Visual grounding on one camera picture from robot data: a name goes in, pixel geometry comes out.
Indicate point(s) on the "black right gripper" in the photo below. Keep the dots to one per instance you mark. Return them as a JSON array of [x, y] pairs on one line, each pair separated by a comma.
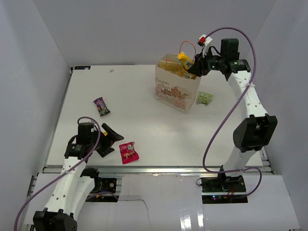
[[200, 65]]

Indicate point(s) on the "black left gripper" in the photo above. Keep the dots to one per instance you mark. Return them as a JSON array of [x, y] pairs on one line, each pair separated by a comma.
[[111, 137]]

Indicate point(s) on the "red candy pouch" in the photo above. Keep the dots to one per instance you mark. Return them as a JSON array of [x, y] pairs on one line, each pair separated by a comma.
[[128, 153]]

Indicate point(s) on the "brown potato chips bag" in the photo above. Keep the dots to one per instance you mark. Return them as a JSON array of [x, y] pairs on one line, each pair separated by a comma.
[[175, 67]]

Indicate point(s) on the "cream paper gift bag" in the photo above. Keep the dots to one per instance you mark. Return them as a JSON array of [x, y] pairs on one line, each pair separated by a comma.
[[174, 91]]

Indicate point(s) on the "light green snack pouch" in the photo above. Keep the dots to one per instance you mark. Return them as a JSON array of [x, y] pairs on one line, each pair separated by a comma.
[[204, 97]]

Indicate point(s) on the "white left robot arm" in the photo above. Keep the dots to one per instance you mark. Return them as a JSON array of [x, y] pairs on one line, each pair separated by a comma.
[[76, 180]]

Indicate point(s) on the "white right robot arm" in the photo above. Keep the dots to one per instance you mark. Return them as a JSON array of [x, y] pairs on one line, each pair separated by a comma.
[[257, 126]]

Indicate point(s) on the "brown m&m's candy pack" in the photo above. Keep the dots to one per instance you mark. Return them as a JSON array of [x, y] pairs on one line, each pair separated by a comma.
[[101, 106]]

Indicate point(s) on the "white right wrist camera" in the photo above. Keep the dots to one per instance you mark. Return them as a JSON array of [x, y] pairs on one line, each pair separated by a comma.
[[204, 42]]

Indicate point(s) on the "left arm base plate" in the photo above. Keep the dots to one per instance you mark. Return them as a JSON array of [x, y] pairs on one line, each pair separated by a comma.
[[101, 184]]

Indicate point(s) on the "aluminium front rail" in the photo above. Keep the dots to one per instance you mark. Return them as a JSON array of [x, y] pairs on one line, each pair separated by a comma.
[[154, 170]]

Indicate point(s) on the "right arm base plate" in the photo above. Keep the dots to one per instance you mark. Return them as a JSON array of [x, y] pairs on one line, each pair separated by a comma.
[[215, 191]]

